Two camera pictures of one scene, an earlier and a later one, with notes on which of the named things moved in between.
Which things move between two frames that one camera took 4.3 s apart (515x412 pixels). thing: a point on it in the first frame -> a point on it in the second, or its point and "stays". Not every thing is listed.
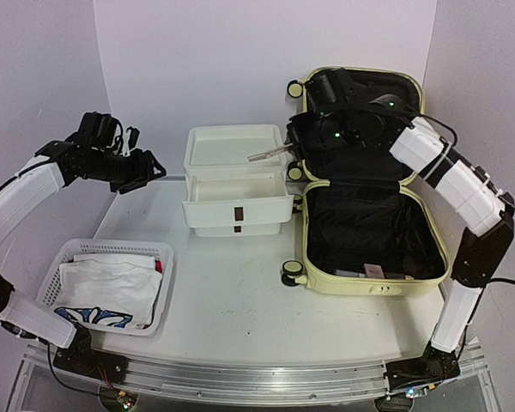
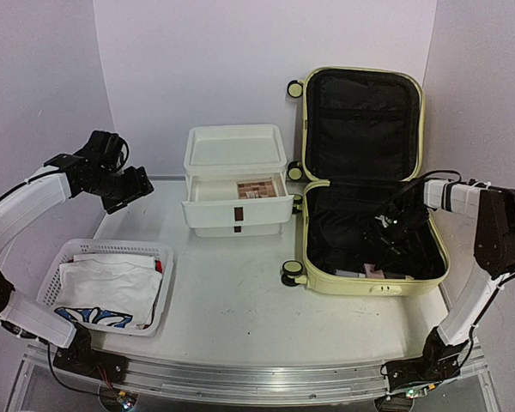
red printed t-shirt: (159, 266) stays
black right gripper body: (310, 139) -> (408, 222)
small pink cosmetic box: (373, 270) stays
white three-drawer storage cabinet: (227, 195) stays
